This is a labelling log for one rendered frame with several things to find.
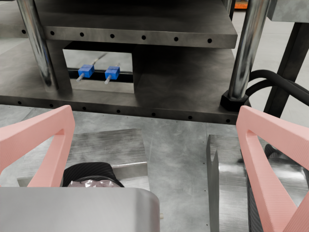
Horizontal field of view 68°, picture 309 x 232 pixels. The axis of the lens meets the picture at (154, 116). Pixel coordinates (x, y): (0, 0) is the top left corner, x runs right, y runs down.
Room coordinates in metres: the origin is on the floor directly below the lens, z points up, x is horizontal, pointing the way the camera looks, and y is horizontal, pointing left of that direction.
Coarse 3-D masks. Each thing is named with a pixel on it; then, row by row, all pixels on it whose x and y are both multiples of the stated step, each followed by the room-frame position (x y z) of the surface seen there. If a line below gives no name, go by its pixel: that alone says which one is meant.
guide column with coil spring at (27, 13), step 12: (24, 0) 0.83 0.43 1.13; (24, 12) 0.82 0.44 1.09; (36, 12) 0.85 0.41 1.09; (24, 24) 0.83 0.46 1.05; (36, 24) 0.83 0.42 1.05; (36, 36) 0.83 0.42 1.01; (36, 48) 0.82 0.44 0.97; (36, 60) 0.83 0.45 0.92; (48, 60) 0.84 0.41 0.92; (48, 72) 0.83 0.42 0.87; (48, 84) 0.82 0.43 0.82
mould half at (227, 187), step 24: (216, 144) 0.44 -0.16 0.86; (264, 144) 0.44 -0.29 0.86; (216, 168) 0.31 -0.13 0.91; (240, 168) 0.29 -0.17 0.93; (288, 168) 0.29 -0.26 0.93; (216, 192) 0.27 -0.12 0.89; (240, 192) 0.25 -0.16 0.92; (288, 192) 0.25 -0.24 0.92; (216, 216) 0.23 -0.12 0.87; (240, 216) 0.21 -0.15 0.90
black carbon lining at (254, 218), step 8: (240, 152) 0.31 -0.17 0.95; (264, 152) 0.32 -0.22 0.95; (272, 152) 0.32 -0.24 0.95; (280, 152) 0.32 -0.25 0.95; (304, 168) 0.29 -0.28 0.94; (248, 184) 0.26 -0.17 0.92; (248, 192) 0.25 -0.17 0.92; (248, 200) 0.24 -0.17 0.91; (248, 208) 0.23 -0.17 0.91; (256, 208) 0.23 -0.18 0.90; (248, 216) 0.21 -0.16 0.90; (256, 216) 0.22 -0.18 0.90; (248, 224) 0.20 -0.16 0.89; (256, 224) 0.20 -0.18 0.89
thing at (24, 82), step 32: (0, 64) 1.09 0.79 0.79; (32, 64) 1.10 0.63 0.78; (64, 64) 1.10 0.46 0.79; (160, 64) 1.10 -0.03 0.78; (192, 64) 1.10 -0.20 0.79; (224, 64) 1.10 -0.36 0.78; (0, 96) 0.80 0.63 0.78; (32, 96) 0.79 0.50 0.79; (64, 96) 0.79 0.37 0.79; (96, 96) 0.79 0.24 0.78; (128, 96) 0.79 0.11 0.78; (160, 96) 0.79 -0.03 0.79; (192, 96) 0.79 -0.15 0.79
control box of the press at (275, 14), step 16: (272, 0) 0.86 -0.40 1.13; (288, 0) 0.81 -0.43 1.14; (304, 0) 0.80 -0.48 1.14; (272, 16) 0.82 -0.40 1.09; (288, 16) 0.81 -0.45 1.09; (304, 16) 0.80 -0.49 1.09; (304, 32) 0.84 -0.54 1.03; (288, 48) 0.88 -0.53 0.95; (304, 48) 0.84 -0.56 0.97; (288, 64) 0.85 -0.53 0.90; (272, 96) 0.86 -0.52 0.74; (288, 96) 0.84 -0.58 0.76; (272, 112) 0.84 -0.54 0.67
